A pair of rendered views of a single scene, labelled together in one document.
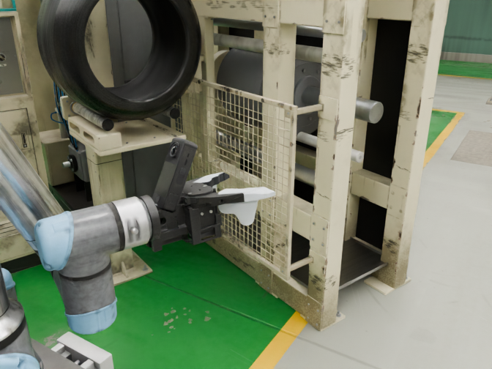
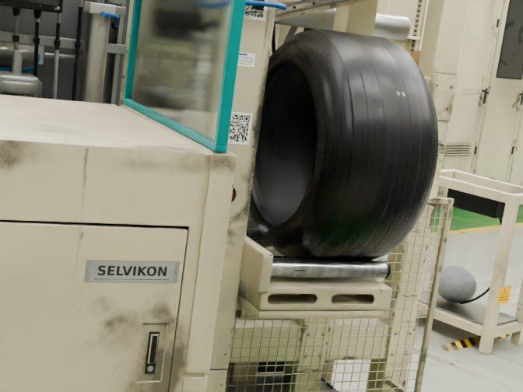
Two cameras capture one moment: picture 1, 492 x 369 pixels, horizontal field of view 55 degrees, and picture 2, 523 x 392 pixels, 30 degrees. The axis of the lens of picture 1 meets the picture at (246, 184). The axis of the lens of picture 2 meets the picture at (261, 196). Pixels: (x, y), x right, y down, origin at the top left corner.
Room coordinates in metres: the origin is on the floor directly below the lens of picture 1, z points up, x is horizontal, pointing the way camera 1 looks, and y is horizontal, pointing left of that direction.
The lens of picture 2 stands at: (1.51, 2.92, 1.49)
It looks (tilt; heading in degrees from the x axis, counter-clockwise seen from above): 11 degrees down; 282
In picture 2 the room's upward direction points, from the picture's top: 8 degrees clockwise
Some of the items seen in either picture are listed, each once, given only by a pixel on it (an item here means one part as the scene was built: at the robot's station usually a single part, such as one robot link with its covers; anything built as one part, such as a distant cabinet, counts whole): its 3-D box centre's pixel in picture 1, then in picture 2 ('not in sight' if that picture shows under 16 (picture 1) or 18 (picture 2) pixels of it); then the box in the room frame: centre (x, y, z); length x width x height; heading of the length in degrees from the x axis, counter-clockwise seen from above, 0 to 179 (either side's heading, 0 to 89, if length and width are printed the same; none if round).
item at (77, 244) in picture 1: (79, 238); not in sight; (0.60, 0.24, 1.04); 0.11 x 0.08 x 0.09; 123
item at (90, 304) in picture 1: (86, 288); not in sight; (0.61, 0.25, 0.94); 0.11 x 0.08 x 0.11; 33
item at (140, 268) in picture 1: (117, 266); not in sight; (2.11, 0.67, 0.02); 0.27 x 0.27 x 0.04; 37
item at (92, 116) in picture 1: (91, 115); (325, 267); (1.83, 0.61, 0.90); 0.35 x 0.05 x 0.05; 37
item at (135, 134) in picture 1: (127, 134); (293, 290); (1.91, 0.50, 0.80); 0.37 x 0.36 x 0.02; 127
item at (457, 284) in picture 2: not in sight; (468, 257); (1.47, -2.12, 0.40); 0.60 x 0.35 x 0.80; 148
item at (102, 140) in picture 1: (93, 131); (319, 293); (1.83, 0.61, 0.83); 0.36 x 0.09 x 0.06; 37
